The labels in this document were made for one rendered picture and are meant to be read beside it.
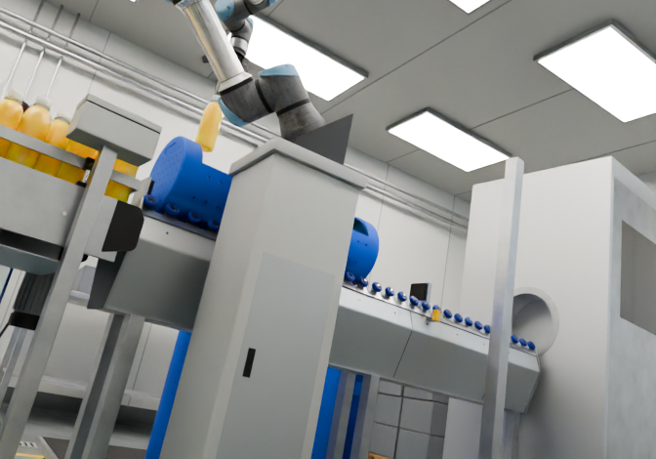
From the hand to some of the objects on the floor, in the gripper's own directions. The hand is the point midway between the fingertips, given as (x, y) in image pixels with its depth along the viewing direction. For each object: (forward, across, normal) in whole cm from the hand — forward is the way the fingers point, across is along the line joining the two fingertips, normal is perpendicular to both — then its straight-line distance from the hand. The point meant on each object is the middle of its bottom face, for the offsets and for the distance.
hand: (218, 97), depth 202 cm
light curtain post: (+145, -34, -133) cm, 200 cm away
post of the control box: (+145, -30, +37) cm, 152 cm away
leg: (+145, +6, +10) cm, 145 cm away
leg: (+145, -8, -187) cm, 237 cm away
